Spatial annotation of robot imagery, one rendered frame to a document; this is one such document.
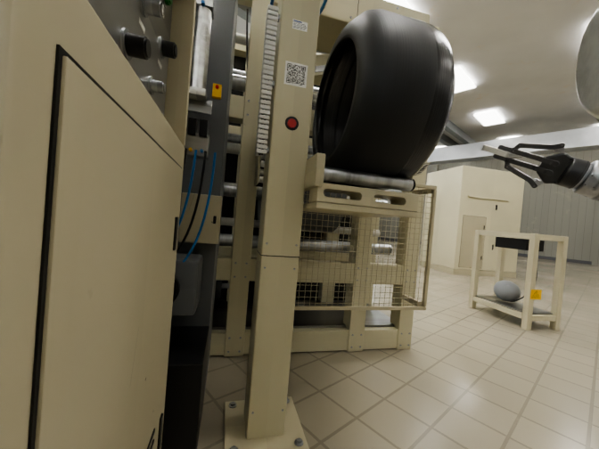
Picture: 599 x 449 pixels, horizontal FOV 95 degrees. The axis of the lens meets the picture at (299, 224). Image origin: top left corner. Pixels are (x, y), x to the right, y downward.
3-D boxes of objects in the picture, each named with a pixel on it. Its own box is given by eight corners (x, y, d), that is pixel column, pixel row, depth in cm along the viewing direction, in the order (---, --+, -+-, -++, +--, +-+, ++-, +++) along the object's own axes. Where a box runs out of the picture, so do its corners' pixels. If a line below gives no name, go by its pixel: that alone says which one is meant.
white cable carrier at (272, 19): (256, 152, 89) (267, 4, 88) (254, 155, 94) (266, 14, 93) (269, 154, 90) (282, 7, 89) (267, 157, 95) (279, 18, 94)
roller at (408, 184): (319, 162, 86) (315, 170, 90) (320, 175, 85) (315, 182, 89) (414, 176, 95) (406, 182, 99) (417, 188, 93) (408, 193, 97)
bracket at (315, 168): (314, 185, 81) (317, 151, 81) (286, 194, 120) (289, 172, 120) (324, 186, 82) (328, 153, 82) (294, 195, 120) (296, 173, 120)
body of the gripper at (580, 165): (596, 162, 66) (551, 150, 70) (572, 193, 70) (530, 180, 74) (590, 159, 72) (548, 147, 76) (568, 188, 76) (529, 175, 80)
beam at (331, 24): (307, 10, 116) (309, -27, 116) (293, 45, 141) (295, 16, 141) (429, 44, 131) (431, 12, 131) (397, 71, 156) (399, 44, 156)
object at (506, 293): (526, 330, 226) (536, 233, 224) (468, 306, 284) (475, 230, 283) (560, 330, 233) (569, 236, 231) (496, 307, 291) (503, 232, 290)
